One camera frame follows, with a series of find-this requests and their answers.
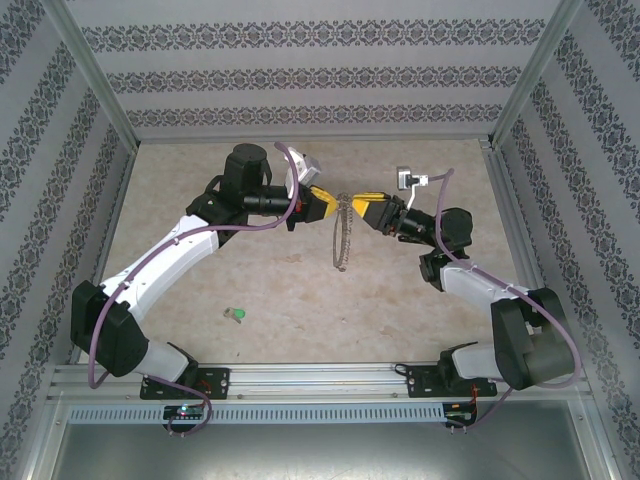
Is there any grey sheet metal panel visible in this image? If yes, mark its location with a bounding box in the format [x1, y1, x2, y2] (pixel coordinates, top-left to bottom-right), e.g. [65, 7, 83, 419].
[49, 419, 596, 480]

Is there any circuit board with green light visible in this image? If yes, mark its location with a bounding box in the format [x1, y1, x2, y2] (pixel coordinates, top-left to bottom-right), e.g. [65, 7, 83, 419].
[163, 404, 206, 421]

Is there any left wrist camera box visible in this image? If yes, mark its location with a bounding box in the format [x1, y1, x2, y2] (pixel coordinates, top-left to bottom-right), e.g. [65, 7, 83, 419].
[281, 148, 322, 199]

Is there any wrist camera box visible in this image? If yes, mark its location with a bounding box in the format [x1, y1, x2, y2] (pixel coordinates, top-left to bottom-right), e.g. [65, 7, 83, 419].
[281, 148, 322, 199]
[396, 165, 431, 211]

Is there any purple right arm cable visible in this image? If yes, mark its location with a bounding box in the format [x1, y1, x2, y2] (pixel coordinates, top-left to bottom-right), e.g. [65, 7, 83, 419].
[427, 167, 584, 431]

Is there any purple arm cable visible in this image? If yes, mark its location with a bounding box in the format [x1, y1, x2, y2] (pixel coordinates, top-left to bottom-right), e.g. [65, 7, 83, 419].
[87, 141, 304, 436]
[427, 167, 584, 431]

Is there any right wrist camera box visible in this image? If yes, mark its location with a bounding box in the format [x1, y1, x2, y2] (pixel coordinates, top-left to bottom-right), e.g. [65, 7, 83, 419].
[396, 165, 431, 211]

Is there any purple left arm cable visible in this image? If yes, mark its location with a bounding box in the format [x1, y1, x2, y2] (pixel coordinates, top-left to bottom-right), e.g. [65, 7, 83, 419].
[87, 141, 304, 436]

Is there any aluminium back frame bar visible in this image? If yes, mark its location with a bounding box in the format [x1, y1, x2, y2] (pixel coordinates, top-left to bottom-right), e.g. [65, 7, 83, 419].
[133, 132, 496, 145]

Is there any aluminium side frame bar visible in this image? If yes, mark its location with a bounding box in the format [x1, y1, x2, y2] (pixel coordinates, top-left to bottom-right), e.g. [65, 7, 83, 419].
[479, 139, 551, 364]

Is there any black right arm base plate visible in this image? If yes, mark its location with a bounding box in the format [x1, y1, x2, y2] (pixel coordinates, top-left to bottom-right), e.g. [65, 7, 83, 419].
[405, 364, 499, 400]

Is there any aluminium mounting rail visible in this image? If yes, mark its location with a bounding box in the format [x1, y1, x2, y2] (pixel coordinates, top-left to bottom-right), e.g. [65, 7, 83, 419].
[47, 362, 586, 401]

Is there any aluminium corner post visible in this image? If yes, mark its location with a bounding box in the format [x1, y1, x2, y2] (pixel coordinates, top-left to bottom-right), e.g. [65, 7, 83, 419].
[39, 0, 141, 146]
[492, 0, 586, 146]

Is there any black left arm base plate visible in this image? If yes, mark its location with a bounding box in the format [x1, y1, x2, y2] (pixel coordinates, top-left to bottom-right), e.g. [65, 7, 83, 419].
[139, 367, 231, 400]

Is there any slotted grey cable duct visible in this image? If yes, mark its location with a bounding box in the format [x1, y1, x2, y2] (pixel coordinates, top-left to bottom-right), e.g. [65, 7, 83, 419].
[67, 403, 446, 424]

